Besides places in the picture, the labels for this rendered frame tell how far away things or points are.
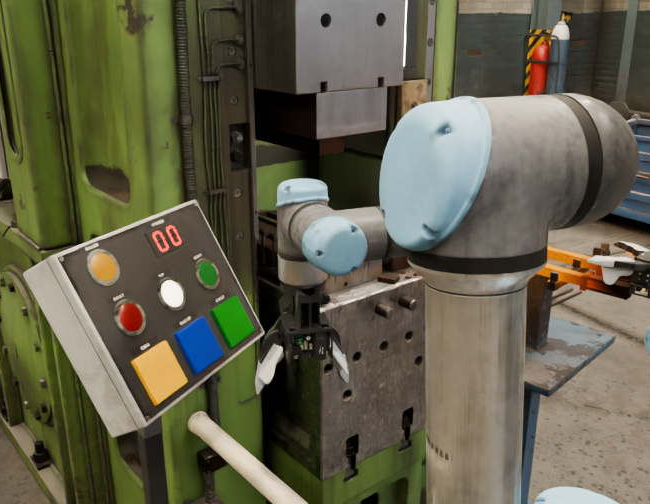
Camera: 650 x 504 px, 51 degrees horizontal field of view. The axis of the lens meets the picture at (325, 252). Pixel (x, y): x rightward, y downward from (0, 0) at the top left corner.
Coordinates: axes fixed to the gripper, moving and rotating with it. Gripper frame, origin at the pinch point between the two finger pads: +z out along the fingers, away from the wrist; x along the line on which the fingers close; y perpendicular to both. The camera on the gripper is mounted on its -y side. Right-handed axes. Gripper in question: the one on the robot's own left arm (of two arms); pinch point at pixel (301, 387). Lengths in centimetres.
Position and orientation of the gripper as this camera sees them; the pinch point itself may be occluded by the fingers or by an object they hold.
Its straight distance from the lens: 116.7
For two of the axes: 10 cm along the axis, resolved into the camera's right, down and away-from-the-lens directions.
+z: 0.0, 9.4, 3.3
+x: 9.7, -0.8, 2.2
